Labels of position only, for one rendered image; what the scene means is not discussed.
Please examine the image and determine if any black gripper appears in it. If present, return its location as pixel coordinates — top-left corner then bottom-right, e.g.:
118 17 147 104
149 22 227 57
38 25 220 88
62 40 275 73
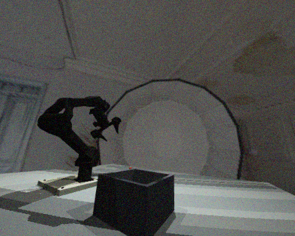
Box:
90 116 121 142

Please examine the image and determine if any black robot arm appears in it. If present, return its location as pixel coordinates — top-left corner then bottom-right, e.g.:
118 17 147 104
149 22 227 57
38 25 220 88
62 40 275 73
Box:
37 96 109 183

